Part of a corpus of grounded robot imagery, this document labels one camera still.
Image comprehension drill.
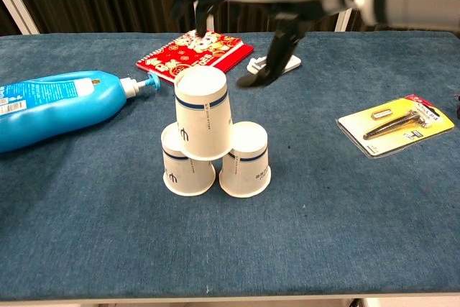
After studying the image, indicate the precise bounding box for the white paper cup blue stripe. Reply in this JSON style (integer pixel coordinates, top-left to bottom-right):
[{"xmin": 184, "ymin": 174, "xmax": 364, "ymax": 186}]
[
  {"xmin": 174, "ymin": 65, "xmax": 234, "ymax": 161},
  {"xmin": 218, "ymin": 122, "xmax": 271, "ymax": 199},
  {"xmin": 160, "ymin": 122, "xmax": 216, "ymax": 197}
]

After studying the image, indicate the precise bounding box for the red spiral notebook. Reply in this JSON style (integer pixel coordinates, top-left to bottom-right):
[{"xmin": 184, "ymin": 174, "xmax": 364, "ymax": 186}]
[{"xmin": 135, "ymin": 30, "xmax": 254, "ymax": 85}]

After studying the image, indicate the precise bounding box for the yellow razor blister pack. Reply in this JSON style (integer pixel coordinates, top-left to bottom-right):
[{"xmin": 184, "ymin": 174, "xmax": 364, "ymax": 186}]
[{"xmin": 336, "ymin": 94, "xmax": 456, "ymax": 159}]

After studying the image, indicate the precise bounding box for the blue pump detergent bottle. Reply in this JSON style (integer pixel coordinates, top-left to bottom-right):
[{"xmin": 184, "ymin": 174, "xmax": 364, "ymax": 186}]
[{"xmin": 0, "ymin": 70, "xmax": 161, "ymax": 153}]

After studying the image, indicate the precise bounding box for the blue table cloth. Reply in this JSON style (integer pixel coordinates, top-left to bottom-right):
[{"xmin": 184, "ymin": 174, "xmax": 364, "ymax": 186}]
[{"xmin": 0, "ymin": 32, "xmax": 460, "ymax": 301}]

